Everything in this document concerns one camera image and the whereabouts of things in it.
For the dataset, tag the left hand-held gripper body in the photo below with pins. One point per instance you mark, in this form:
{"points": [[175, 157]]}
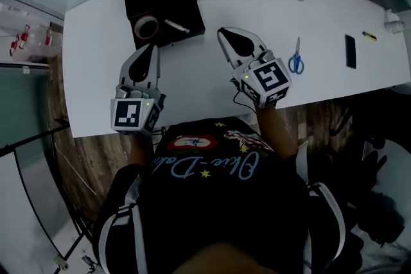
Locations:
{"points": [[128, 115]]}

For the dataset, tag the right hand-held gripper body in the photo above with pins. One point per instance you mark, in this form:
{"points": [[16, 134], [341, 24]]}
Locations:
{"points": [[269, 80]]}

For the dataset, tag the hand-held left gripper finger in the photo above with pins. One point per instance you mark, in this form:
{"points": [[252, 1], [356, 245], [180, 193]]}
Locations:
{"points": [[124, 73], [155, 73]]}

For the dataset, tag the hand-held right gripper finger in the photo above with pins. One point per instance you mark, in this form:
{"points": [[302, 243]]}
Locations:
{"points": [[258, 45], [229, 56]]}

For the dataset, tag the blue handled scissors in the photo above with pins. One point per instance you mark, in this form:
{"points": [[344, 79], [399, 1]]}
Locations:
{"points": [[296, 65]]}

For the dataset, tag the red tape roll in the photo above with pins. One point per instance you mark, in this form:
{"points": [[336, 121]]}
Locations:
{"points": [[138, 30]]}

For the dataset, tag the black white marker pen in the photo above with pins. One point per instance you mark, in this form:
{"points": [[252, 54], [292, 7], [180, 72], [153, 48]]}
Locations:
{"points": [[176, 26]]}

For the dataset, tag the small black rectangular block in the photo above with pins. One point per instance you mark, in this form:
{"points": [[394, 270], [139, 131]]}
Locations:
{"points": [[350, 51]]}

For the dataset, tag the small yellow black object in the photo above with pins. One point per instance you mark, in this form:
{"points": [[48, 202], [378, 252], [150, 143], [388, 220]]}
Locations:
{"points": [[369, 36]]}

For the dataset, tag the person's right forearm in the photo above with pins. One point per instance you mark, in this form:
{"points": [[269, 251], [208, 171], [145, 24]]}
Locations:
{"points": [[276, 131]]}

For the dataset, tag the person's left forearm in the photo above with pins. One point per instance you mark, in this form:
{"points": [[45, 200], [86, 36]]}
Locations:
{"points": [[141, 150]]}

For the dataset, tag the black office chair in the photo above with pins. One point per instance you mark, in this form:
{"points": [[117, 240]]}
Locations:
{"points": [[369, 170]]}

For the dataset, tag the large clear bottle red cap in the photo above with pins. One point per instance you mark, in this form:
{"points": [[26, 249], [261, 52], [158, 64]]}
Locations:
{"points": [[38, 41]]}

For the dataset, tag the glass partition panel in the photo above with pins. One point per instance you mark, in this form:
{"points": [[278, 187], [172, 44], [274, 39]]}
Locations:
{"points": [[22, 106]]}

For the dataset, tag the black-framed whiteboard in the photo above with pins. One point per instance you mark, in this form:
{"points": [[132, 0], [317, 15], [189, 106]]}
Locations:
{"points": [[16, 218]]}

